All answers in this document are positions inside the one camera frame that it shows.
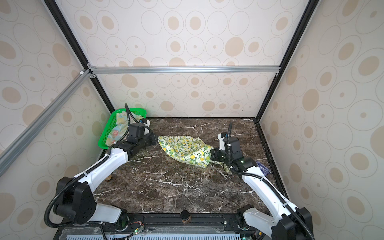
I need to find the lemon print green skirt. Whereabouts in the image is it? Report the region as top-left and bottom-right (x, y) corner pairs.
(158, 136), (231, 175)

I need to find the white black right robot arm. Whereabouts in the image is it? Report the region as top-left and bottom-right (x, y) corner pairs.
(211, 124), (315, 240)

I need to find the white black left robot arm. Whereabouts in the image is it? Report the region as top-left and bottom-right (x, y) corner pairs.
(44, 107), (157, 231)

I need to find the floral pastel skirt in basket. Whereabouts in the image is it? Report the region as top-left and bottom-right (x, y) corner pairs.
(106, 112), (128, 147)

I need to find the blue card box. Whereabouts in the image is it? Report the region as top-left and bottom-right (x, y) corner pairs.
(257, 161), (272, 176)

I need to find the green plastic basket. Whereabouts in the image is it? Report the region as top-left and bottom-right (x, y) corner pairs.
(98, 108), (147, 150)

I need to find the brown cylindrical knob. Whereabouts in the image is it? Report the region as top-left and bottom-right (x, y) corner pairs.
(180, 210), (191, 225)

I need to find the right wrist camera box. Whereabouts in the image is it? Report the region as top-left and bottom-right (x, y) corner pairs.
(218, 133), (244, 160)

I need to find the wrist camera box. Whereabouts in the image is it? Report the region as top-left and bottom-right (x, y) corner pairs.
(127, 119), (150, 143)
(218, 133), (244, 160)

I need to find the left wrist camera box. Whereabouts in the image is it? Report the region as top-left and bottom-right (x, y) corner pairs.
(127, 119), (150, 143)

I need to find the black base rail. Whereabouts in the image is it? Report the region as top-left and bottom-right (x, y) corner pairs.
(53, 211), (311, 240)

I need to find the silver aluminium rail back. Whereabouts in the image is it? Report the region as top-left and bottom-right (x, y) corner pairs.
(90, 66), (280, 74)

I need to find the silver aluminium rail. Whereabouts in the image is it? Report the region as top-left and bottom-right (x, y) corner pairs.
(90, 66), (280, 74)
(1, 70), (91, 175)

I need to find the silver aluminium rail left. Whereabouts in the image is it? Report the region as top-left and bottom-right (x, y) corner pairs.
(1, 70), (91, 175)

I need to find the black corner frame post left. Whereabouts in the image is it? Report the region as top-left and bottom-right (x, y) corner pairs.
(43, 0), (115, 113)

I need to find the black corner frame post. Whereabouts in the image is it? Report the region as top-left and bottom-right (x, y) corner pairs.
(43, 0), (115, 113)
(255, 0), (320, 123)

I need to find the black corner frame post right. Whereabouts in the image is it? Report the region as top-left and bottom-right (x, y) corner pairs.
(255, 0), (320, 123)

